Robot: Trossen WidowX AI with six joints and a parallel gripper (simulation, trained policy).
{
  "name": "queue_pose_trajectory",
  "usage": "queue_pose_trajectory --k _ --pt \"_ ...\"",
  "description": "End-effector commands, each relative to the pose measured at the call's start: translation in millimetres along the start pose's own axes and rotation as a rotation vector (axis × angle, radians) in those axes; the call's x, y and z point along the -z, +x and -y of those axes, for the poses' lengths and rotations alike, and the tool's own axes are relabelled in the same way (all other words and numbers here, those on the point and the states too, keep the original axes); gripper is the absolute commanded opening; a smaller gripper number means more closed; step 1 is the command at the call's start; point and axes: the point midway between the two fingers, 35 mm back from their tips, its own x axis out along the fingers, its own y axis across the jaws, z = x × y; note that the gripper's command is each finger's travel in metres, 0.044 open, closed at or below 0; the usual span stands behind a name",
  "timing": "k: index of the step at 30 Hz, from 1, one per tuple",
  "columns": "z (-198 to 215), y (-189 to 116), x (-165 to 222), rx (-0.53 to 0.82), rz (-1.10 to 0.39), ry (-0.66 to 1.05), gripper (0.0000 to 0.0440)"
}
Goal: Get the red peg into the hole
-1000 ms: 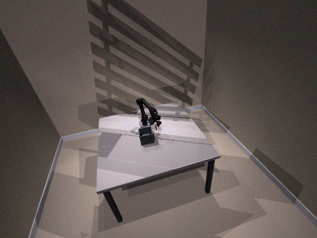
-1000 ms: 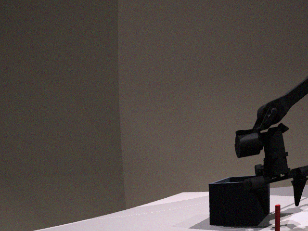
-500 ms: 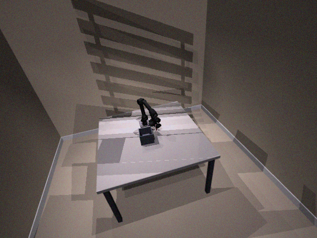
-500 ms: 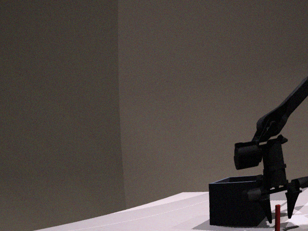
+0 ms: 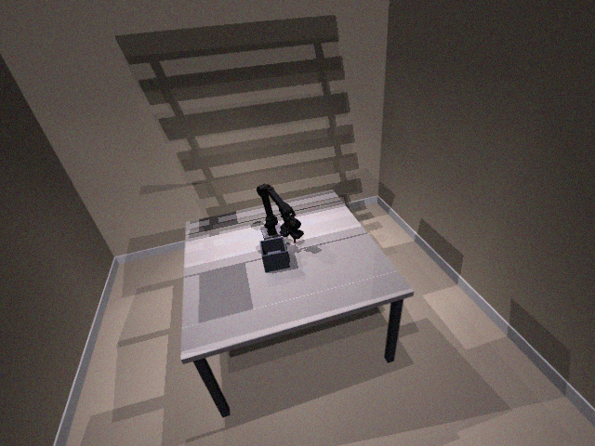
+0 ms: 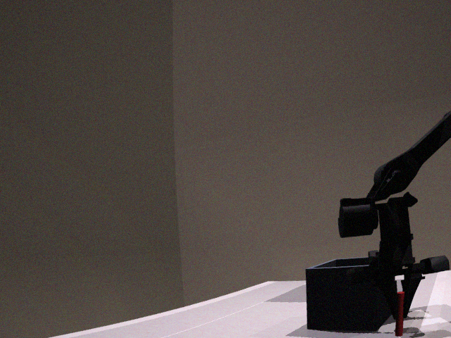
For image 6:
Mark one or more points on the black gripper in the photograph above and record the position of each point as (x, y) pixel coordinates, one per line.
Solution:
(396, 247)

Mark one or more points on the red peg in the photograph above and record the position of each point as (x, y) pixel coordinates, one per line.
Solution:
(399, 321)

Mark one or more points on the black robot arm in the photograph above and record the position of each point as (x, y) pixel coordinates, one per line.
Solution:
(359, 217)

